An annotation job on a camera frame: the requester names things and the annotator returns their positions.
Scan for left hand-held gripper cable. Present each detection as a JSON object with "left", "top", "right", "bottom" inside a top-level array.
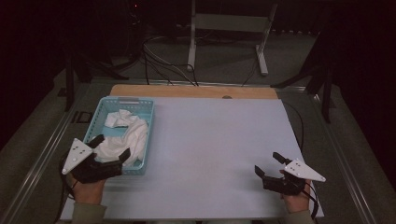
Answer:
[{"left": 54, "top": 152, "right": 78, "bottom": 223}]

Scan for hand-held gripper cable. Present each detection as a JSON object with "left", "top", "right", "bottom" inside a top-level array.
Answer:
[
  {"left": 54, "top": 152, "right": 78, "bottom": 223},
  {"left": 300, "top": 181, "right": 320, "bottom": 220}
]

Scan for white metal stand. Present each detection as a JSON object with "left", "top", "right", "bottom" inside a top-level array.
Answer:
[{"left": 187, "top": 0, "right": 279, "bottom": 77}]

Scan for wooden board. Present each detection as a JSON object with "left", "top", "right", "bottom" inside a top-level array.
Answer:
[{"left": 109, "top": 84, "right": 279, "bottom": 100}]

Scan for light blue plastic basket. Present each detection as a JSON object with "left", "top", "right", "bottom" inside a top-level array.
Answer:
[{"left": 82, "top": 96, "right": 156, "bottom": 175}]

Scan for metal floor rail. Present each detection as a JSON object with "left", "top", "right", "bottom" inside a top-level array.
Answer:
[
  {"left": 0, "top": 90, "right": 92, "bottom": 224},
  {"left": 306, "top": 91, "right": 379, "bottom": 224}
]

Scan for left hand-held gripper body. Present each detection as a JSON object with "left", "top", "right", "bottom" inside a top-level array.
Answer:
[{"left": 61, "top": 138, "right": 124, "bottom": 185}]

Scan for black cable beside table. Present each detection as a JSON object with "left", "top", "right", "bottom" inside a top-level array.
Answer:
[{"left": 281, "top": 101, "right": 305, "bottom": 153}]

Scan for white floor cable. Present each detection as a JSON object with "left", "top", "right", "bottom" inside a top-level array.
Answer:
[{"left": 143, "top": 43, "right": 192, "bottom": 87}]

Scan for black stand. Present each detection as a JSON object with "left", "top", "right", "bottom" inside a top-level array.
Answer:
[
  {"left": 64, "top": 52, "right": 130, "bottom": 112},
  {"left": 270, "top": 31, "right": 337, "bottom": 124}
]

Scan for thin black floor cable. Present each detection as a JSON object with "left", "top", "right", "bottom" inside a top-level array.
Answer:
[{"left": 241, "top": 59, "right": 261, "bottom": 88}]

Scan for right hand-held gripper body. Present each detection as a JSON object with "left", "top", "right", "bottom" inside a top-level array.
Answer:
[{"left": 262, "top": 158, "right": 327, "bottom": 197}]

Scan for person's right hand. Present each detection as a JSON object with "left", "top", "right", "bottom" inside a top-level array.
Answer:
[{"left": 278, "top": 169, "right": 312, "bottom": 215}]

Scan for large white cloth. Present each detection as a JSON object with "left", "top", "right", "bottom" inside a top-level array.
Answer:
[{"left": 92, "top": 117, "right": 149, "bottom": 167}]

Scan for small crumpled white cloth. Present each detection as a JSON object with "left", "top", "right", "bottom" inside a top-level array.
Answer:
[{"left": 104, "top": 108, "right": 139, "bottom": 129}]

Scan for right hand-held gripper cable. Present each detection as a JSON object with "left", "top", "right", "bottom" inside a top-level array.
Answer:
[{"left": 300, "top": 181, "right": 320, "bottom": 220}]

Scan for person's left hand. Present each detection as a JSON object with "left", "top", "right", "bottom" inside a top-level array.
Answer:
[{"left": 66, "top": 173, "right": 106, "bottom": 205}]

